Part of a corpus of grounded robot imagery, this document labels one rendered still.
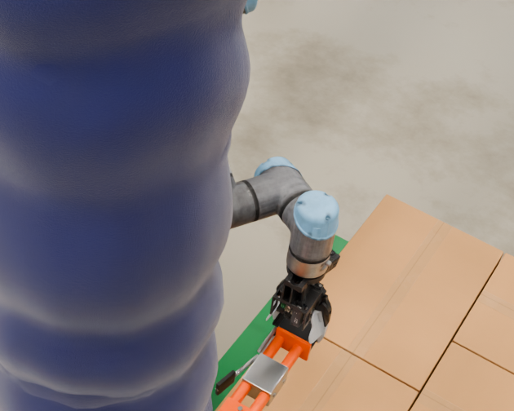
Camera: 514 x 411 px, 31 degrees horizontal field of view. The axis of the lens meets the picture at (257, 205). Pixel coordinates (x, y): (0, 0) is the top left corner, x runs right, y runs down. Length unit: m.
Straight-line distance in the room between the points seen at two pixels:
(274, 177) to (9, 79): 1.03
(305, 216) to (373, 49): 2.94
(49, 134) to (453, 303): 2.11
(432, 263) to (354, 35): 1.98
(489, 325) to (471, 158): 1.44
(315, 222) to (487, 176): 2.42
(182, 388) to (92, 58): 0.42
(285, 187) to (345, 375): 0.93
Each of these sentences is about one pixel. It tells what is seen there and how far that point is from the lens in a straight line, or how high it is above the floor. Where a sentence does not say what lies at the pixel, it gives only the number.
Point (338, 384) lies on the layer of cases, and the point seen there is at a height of 0.54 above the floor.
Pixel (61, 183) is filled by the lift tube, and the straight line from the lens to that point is 0.63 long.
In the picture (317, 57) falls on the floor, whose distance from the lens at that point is 4.28.
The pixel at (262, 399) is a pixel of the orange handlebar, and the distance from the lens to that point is 1.68.
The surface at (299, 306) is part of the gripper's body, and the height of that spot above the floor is 1.22.
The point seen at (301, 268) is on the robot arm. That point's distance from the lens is 1.58.
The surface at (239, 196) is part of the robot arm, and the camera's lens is 1.54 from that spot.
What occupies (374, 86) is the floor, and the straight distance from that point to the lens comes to 4.18.
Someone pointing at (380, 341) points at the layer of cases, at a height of 0.54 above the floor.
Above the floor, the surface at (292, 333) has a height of 1.10.
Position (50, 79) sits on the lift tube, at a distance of 0.58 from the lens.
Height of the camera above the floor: 2.51
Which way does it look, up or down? 46 degrees down
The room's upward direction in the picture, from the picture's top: 8 degrees clockwise
